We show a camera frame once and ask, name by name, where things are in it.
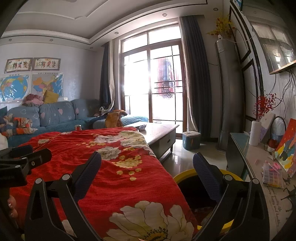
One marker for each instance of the framed calligraphy left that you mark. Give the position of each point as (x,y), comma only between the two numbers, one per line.
(18,65)

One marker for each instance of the dark right curtain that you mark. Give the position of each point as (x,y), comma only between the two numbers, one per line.
(197,76)

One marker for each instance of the yellow artificial flowers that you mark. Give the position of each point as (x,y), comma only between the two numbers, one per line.
(224,27)

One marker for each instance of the colourful portrait painting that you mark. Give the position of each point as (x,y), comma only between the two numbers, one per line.
(285,152)

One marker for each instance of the person's left hand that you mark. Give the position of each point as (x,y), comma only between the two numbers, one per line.
(12,206)

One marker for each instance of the red berry branches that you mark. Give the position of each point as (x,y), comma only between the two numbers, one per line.
(263,105)

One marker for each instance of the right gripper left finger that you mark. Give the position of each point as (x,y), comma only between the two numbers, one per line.
(42,219)

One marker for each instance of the white coffee table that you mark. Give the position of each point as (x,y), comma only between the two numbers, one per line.
(159,137)

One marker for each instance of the patterned orange blanket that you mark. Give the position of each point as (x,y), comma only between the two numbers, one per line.
(11,126)

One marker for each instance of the yellow cushion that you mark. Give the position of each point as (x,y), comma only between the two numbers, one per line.
(50,97)

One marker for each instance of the china map poster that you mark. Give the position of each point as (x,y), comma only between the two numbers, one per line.
(42,82)

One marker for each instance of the framed calligraphy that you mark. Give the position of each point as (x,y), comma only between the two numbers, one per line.
(18,65)
(46,64)

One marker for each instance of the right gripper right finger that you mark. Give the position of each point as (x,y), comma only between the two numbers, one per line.
(241,212)

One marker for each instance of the world map poster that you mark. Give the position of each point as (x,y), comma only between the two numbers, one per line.
(14,88)

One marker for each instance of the framed calligraphy right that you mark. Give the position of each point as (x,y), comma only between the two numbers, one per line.
(46,64)

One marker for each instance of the dark curtain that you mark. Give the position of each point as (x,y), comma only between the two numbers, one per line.
(107,87)
(197,76)

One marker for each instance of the wall mounted television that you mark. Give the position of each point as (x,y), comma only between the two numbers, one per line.
(274,24)

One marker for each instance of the white cylindrical vase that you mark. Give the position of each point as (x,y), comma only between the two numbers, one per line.
(255,133)

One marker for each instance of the glass balcony door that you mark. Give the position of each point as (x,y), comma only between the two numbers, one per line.
(152,77)

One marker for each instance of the red drink can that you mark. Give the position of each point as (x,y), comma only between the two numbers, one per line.
(78,127)

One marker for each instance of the blue storage stool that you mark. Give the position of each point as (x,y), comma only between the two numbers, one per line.
(191,140)

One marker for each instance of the silver standing air conditioner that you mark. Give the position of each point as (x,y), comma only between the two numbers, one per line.
(232,97)

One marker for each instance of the bead organiser box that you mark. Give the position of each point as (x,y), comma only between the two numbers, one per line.
(271,176)

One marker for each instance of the blue sectional sofa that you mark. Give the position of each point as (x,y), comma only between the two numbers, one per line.
(60,116)

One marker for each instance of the pile of pink clothes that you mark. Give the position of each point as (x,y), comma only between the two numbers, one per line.
(33,100)

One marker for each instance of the dark left curtain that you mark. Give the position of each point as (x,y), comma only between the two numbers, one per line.
(107,87)

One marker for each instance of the red floral blanket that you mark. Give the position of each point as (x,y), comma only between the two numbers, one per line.
(132,196)

